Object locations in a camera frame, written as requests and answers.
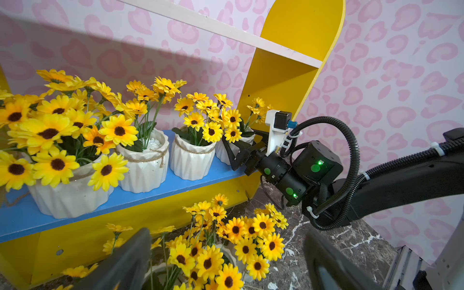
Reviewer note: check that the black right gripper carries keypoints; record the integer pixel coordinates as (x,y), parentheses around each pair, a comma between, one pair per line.
(276,170)

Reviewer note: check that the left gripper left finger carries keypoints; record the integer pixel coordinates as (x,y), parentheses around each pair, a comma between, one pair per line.
(124,269)

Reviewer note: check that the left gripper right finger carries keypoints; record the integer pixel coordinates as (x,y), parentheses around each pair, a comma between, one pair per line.
(329,269)

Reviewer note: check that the sunflower pot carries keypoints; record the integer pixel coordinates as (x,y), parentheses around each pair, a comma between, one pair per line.
(165,278)
(218,252)
(206,122)
(60,146)
(237,126)
(145,166)

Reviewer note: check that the yellow two-tier shelf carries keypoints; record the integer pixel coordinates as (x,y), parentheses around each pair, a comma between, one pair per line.
(274,50)

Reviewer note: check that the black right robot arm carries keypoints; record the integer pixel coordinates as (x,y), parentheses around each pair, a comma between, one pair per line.
(306,174)

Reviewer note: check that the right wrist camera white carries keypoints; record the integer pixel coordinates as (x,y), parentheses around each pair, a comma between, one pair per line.
(280,126)

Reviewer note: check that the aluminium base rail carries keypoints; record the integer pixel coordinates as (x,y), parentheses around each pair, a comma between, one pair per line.
(410,272)

